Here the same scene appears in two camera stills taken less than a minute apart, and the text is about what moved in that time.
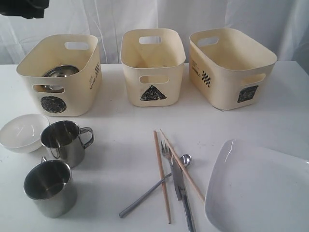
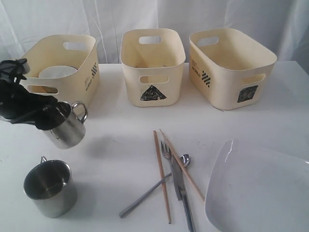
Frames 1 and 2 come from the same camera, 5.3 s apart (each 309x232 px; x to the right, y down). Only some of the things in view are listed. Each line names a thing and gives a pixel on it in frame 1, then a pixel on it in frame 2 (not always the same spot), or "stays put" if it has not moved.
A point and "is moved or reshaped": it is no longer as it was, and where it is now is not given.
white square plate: x=252 y=189 stays put
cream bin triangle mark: x=153 y=60 stays put
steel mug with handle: x=65 y=140 to x=71 y=131
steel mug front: x=49 y=184 stays put
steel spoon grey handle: x=187 y=160 is moved or reshaped
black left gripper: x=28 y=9 to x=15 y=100
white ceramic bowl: x=21 y=133 to x=57 y=71
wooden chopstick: x=158 y=151 stays put
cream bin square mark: x=228 y=70 stays put
